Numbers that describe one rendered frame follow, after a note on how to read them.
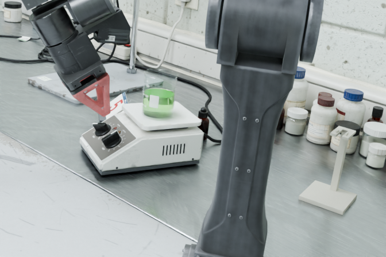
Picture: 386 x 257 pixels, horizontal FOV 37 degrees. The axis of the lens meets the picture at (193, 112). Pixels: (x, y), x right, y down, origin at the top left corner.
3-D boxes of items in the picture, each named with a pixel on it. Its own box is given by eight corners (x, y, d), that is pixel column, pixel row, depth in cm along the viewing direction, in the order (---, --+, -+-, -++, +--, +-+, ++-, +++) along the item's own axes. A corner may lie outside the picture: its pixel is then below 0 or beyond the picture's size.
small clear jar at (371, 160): (388, 168, 118) (392, 149, 117) (373, 170, 117) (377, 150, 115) (375, 160, 122) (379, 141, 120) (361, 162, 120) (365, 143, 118)
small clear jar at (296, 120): (290, 136, 129) (294, 114, 128) (280, 128, 133) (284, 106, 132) (308, 135, 131) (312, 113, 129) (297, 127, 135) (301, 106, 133)
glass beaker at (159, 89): (180, 121, 108) (184, 77, 105) (148, 124, 105) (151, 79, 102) (163, 108, 113) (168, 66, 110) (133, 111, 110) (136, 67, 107)
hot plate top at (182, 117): (143, 131, 103) (143, 126, 102) (119, 108, 112) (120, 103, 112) (203, 125, 108) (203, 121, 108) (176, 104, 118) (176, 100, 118)
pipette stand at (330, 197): (342, 215, 98) (358, 145, 93) (298, 199, 101) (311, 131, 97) (356, 198, 104) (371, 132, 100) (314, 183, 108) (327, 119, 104)
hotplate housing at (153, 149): (100, 178, 101) (102, 135, 99) (78, 148, 112) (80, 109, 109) (211, 164, 111) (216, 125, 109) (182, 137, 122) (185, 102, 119)
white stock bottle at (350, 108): (359, 137, 133) (370, 90, 129) (357, 147, 127) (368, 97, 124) (331, 131, 135) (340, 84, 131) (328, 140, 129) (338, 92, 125)
